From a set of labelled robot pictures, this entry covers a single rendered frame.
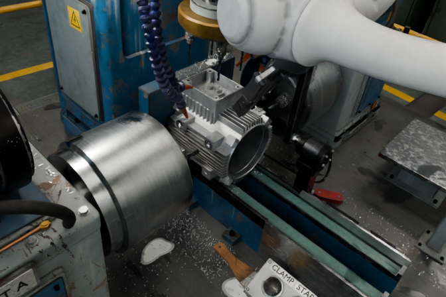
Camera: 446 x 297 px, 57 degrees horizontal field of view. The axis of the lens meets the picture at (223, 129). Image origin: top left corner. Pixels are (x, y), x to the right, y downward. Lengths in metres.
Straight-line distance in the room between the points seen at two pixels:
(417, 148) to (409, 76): 0.92
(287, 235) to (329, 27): 0.60
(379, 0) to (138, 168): 0.49
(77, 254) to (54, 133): 0.77
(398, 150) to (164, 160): 0.78
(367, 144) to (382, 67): 1.07
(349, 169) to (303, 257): 0.50
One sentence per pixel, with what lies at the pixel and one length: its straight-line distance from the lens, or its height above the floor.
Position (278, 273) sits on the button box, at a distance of 0.73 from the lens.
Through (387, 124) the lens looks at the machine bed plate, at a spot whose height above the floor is 0.80.
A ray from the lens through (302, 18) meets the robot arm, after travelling 0.48.
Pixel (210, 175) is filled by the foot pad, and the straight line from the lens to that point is 1.00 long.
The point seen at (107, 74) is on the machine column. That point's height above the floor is 1.15.
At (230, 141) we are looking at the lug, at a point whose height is 1.08.
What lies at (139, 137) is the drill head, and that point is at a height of 1.16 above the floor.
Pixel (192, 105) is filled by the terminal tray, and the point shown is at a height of 1.10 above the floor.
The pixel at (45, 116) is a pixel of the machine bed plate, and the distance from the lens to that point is 1.52.
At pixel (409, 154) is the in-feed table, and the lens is 1.35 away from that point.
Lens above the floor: 1.67
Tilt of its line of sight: 38 degrees down
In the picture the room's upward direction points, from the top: 7 degrees clockwise
